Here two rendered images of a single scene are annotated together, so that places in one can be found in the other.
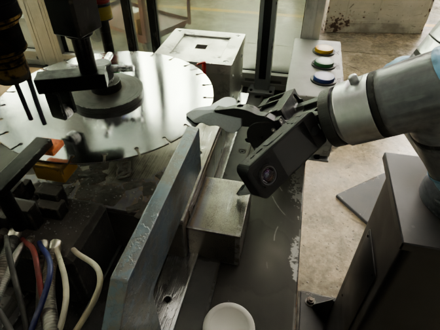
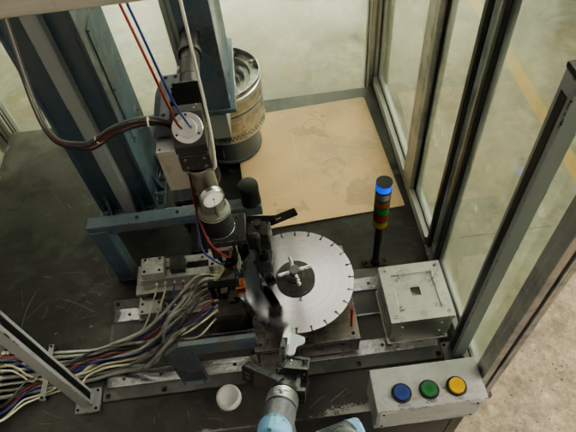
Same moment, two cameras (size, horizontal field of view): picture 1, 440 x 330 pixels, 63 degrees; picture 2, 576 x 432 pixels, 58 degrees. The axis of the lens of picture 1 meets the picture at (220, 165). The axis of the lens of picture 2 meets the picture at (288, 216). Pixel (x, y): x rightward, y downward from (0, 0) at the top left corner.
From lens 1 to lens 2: 1.19 m
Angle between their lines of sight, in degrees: 52
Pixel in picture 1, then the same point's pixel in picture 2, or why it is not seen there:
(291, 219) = (308, 412)
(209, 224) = (266, 364)
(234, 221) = not seen: hidden behind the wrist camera
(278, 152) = (255, 375)
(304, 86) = (386, 381)
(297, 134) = (265, 379)
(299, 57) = (434, 368)
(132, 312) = (178, 353)
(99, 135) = (261, 295)
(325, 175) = not seen: outside the picture
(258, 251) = not seen: hidden behind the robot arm
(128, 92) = (295, 288)
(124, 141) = (260, 307)
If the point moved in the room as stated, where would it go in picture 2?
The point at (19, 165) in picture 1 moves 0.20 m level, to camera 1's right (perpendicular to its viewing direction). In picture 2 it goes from (220, 285) to (239, 349)
